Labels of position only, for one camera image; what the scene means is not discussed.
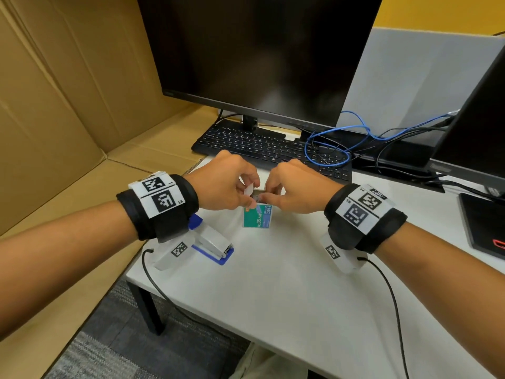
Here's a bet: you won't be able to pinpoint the person's right hand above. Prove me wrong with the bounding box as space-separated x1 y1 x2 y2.
257 158 344 215

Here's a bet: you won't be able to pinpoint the person's left hand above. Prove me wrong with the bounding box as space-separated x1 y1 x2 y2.
185 150 261 212

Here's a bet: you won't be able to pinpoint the green and blue staple box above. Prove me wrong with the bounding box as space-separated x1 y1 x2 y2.
242 191 273 229

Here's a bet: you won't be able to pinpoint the person's left forearm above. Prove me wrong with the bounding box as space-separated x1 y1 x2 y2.
0 201 139 341

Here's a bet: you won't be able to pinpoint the person's right forearm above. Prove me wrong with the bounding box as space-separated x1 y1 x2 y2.
373 223 505 379

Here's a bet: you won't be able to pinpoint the white and blue stapler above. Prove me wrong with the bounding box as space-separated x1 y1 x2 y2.
188 214 234 266

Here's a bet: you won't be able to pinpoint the black keyboard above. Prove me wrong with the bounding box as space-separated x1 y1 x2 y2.
191 121 353 184

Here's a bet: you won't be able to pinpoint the black wristband with marker tags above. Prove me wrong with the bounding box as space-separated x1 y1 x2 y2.
116 171 200 243
324 184 408 255

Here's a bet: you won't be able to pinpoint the black table leg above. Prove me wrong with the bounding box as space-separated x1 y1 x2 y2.
127 281 166 336

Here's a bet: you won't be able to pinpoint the large black computer monitor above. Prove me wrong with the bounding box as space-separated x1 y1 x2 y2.
136 0 384 141

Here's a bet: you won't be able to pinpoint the person's beige trousers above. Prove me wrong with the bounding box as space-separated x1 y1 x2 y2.
229 343 309 379

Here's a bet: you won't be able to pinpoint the white partition panel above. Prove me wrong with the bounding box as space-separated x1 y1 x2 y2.
335 27 505 139

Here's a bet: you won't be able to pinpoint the black mouse pad red logo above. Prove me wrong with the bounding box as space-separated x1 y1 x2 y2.
458 192 505 260

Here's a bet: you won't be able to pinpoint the black angled monitor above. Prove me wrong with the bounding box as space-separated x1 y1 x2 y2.
428 46 505 193

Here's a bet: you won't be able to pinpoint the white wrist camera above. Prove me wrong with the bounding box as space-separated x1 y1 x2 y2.
320 233 368 275
153 230 198 271

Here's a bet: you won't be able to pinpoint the blue network cable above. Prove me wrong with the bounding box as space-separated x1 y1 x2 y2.
303 111 459 168

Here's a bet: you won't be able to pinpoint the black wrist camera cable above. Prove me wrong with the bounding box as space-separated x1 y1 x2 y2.
356 256 410 379
141 248 247 341

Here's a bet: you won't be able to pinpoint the black power cable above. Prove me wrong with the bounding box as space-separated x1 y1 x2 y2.
375 125 450 170

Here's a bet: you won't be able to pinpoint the black thin cable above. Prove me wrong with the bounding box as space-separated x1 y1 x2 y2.
425 178 505 202

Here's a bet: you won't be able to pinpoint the brown cardboard wall panel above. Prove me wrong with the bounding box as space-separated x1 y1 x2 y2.
0 0 195 236

